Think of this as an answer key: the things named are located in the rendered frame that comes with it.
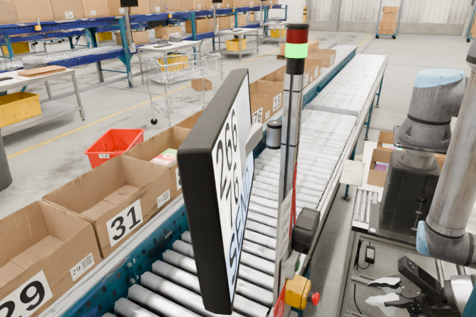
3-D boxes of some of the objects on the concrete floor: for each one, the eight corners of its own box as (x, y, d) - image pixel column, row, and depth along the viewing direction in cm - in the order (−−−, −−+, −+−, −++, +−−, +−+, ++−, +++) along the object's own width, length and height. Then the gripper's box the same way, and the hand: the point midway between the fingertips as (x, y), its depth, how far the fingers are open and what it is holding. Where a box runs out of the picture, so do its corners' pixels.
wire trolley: (206, 110, 519) (202, 46, 476) (227, 119, 480) (224, 50, 437) (146, 125, 458) (135, 54, 415) (163, 137, 418) (154, 59, 375)
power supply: (373, 264, 217) (375, 261, 216) (364, 262, 220) (365, 258, 218) (375, 250, 230) (375, 246, 228) (365, 248, 232) (366, 244, 231)
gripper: (465, 332, 73) (373, 329, 85) (457, 292, 83) (376, 294, 95) (452, 303, 72) (360, 304, 84) (447, 266, 82) (365, 271, 94)
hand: (370, 291), depth 88 cm, fingers open, 5 cm apart
